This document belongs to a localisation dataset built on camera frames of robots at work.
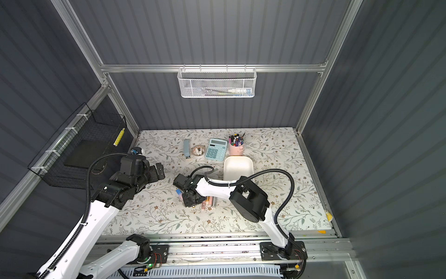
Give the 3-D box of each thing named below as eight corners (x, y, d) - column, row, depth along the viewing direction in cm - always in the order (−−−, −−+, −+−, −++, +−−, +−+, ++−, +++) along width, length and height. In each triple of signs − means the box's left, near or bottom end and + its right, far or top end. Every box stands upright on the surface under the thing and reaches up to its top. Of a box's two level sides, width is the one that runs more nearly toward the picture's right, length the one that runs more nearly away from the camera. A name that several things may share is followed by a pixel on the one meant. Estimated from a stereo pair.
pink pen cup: (228, 158, 109) (228, 143, 98) (228, 147, 114) (228, 132, 103) (244, 158, 109) (245, 143, 98) (243, 147, 114) (244, 132, 103)
